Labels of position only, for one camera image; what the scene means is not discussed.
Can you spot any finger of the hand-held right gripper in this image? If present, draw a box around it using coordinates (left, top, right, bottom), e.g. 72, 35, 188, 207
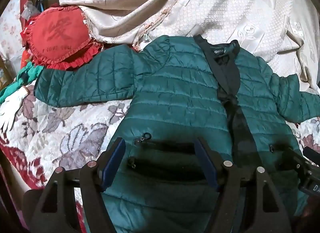
284, 147, 305, 172

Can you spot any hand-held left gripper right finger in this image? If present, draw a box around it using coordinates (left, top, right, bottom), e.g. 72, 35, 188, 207
193, 136, 293, 233

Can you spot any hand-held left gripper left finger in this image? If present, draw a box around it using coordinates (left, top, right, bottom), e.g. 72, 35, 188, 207
35, 137, 126, 233

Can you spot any green puffer jacket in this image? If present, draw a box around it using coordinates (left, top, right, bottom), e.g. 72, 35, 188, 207
34, 35, 320, 233

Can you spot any floral printed blanket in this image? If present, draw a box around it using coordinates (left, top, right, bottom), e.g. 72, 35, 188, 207
0, 0, 320, 233

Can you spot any white glove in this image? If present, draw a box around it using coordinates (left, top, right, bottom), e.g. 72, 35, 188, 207
0, 86, 30, 132

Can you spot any green cloth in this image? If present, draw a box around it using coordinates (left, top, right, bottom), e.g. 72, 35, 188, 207
0, 61, 44, 104

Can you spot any red heart-shaped ruffled pillow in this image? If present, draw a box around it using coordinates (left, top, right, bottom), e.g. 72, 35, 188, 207
20, 6, 103, 71

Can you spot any beige embroidered quilt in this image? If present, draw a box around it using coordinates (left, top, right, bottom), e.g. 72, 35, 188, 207
59, 0, 320, 91

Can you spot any clear plastic bag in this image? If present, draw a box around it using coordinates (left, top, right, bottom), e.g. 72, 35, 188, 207
21, 1, 40, 19

